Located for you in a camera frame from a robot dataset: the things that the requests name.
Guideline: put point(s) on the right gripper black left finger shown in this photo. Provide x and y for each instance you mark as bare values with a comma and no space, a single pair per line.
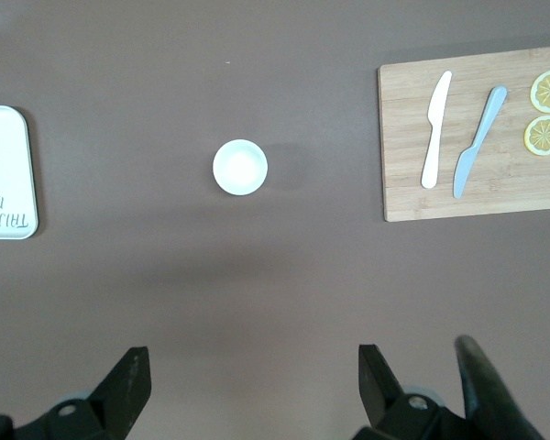
114,403

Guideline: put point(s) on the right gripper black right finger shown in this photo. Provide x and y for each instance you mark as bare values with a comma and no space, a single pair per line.
385,408

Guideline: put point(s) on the white plastic cup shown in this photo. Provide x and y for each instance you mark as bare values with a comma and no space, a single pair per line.
239,167

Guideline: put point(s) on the cream tray with bear print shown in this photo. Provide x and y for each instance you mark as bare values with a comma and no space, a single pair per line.
4,160

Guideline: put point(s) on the grey plastic knife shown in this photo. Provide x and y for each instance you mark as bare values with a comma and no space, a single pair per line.
465,169

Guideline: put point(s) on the white plastic knife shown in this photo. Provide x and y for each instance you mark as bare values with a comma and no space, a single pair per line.
433,151

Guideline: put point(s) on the bamboo cutting board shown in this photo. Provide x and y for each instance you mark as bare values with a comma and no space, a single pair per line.
403,137

